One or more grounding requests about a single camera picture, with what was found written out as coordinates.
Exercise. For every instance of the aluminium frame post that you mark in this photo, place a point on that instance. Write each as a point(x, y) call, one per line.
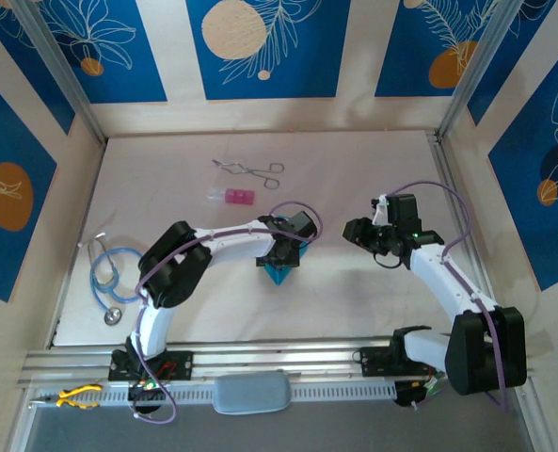
point(65, 70)
point(481, 70)

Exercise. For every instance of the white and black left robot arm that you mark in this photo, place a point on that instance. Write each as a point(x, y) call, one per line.
point(227, 242)

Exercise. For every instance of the aluminium rail frame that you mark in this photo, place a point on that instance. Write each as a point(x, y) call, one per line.
point(259, 353)

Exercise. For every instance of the black right wiring connector block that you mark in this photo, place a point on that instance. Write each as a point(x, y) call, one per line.
point(403, 393)

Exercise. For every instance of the black left wiring connector block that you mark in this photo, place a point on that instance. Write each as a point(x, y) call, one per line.
point(147, 394)

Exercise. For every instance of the blue stethoscope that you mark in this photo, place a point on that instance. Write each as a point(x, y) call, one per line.
point(113, 316)

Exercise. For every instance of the black wiring connector block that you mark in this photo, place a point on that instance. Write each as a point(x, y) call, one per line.
point(147, 394)
point(403, 393)

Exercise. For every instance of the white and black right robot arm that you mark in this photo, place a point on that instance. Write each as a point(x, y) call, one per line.
point(443, 282)

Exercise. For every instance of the pink and clear pill box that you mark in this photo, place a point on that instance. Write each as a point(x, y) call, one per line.
point(238, 197)

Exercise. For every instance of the blue paper sheet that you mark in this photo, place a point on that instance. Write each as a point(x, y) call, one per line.
point(278, 275)

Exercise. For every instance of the grey zipped pouch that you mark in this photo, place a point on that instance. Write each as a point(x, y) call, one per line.
point(252, 393)

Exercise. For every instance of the aluminium table side rail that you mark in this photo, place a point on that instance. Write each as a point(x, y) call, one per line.
point(460, 212)

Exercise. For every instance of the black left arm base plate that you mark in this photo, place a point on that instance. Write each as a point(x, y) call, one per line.
point(180, 365)

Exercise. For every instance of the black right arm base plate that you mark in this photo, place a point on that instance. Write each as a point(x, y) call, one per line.
point(377, 361)

